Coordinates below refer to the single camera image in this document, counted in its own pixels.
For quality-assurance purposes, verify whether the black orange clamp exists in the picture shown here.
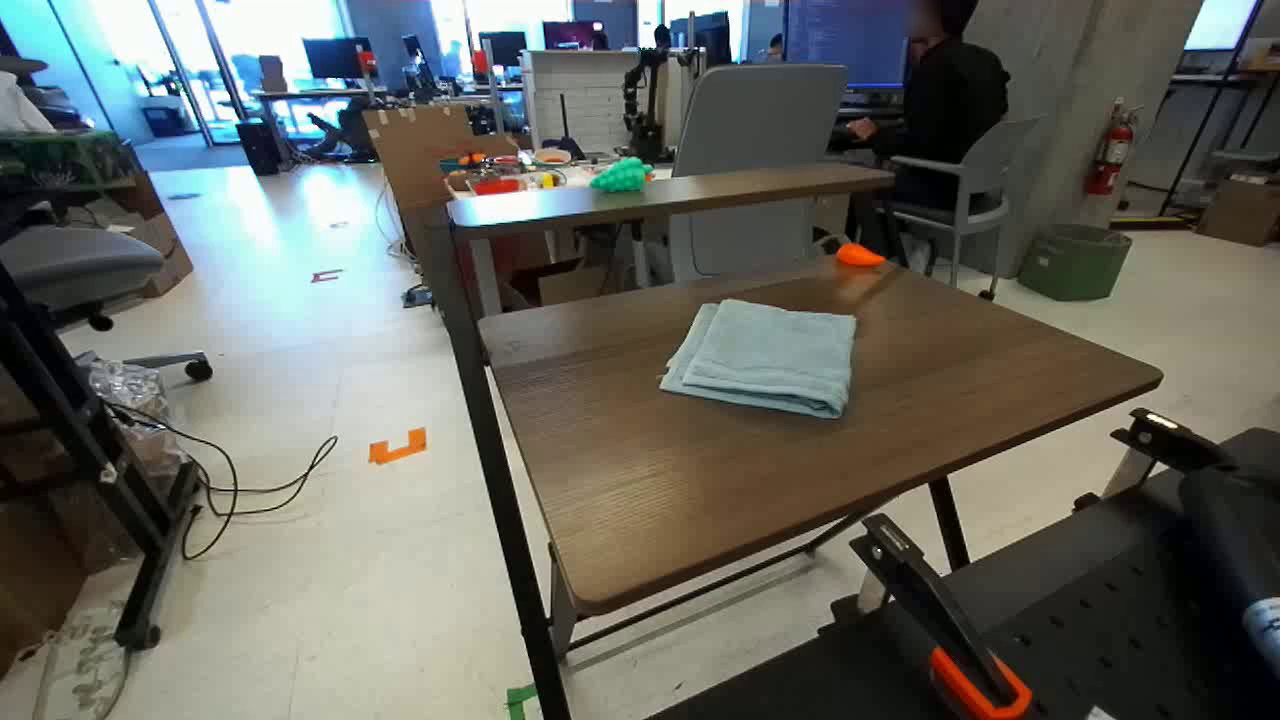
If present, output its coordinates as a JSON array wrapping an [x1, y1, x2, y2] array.
[[851, 516, 1035, 720]]

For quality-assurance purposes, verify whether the light blue towel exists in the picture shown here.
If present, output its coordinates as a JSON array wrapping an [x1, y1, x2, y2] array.
[[660, 298, 857, 421]]

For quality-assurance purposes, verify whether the cardboard sheet behind desk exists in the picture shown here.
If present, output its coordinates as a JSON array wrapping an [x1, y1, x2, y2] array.
[[363, 104, 515, 254]]

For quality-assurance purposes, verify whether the orange tape floor marker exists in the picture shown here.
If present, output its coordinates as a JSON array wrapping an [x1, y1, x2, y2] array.
[[369, 427, 427, 464]]

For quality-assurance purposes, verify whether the black metal stand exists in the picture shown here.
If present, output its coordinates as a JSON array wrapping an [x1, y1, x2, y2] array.
[[0, 269, 196, 653]]

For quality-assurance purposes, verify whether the orange object on table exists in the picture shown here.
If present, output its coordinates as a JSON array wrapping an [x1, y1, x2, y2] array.
[[833, 241, 888, 272]]

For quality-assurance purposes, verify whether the green crumpled object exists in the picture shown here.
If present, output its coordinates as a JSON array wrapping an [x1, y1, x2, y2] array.
[[591, 154, 654, 193]]

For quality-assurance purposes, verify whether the gray partition panel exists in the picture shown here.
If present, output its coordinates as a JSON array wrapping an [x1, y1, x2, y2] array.
[[670, 65, 845, 284]]

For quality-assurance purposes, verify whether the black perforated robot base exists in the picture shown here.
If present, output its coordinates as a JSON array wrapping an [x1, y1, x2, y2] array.
[[655, 427, 1280, 720]]

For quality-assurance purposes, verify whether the green bin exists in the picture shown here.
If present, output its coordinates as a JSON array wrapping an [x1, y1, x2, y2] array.
[[1017, 223, 1134, 298]]

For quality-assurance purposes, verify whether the gray chair with armrest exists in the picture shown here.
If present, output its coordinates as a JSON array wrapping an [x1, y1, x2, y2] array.
[[888, 120, 1021, 284]]

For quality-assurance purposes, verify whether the wooden table with black frame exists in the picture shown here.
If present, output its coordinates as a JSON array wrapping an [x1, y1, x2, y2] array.
[[448, 260, 1161, 720]]

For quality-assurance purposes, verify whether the gray office chair left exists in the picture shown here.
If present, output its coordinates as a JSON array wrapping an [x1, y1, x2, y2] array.
[[0, 223, 164, 331]]

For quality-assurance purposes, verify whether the black clamp right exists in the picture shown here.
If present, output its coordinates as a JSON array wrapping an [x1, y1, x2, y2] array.
[[1115, 407, 1237, 470]]

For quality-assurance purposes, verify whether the cardboard box right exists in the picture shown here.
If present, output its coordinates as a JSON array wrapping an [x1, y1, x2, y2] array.
[[1201, 178, 1280, 245]]

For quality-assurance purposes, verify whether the black cable on floor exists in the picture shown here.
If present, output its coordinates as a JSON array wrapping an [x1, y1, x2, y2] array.
[[100, 395, 345, 564]]

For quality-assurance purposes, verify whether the person in black clothes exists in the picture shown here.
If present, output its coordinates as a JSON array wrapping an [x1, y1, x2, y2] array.
[[839, 0, 1010, 251]]

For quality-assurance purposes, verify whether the red fire extinguisher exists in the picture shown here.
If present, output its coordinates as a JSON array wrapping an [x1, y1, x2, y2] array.
[[1086, 101, 1136, 195]]

